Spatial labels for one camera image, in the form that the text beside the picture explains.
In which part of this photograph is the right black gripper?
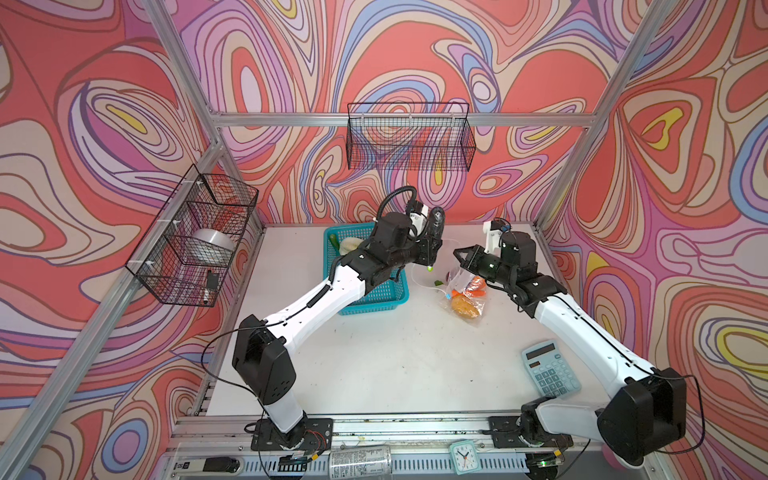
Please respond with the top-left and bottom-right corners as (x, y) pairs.
(453, 244), (515, 286)

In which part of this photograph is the teal plastic basket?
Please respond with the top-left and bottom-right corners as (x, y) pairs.
(323, 222), (410, 315)

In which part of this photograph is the clear zip top bag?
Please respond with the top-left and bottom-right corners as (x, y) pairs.
(418, 267), (489, 327)

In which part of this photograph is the brown potato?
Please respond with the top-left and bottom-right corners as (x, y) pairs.
(450, 295), (481, 320)

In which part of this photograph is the green lettuce leaf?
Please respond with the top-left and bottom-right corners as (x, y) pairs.
(339, 237), (364, 256)

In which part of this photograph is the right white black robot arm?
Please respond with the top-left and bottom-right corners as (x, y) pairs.
(453, 222), (687, 468)

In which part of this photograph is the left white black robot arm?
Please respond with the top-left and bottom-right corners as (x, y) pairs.
(232, 200), (445, 450)

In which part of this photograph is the teal calculator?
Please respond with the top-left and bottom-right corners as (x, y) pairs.
(521, 340), (582, 398)

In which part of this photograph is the small teal alarm clock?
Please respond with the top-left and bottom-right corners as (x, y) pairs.
(449, 440), (481, 475)

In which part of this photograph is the silver drink can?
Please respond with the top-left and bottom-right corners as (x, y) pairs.
(328, 446), (393, 480)

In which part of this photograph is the back black wire basket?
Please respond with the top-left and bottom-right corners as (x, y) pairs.
(346, 100), (477, 172)

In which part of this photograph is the black wire basket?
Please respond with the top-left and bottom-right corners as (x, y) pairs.
(125, 165), (259, 307)
(346, 100), (477, 172)

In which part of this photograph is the left black wire basket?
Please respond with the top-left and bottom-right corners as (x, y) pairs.
(125, 165), (259, 307)

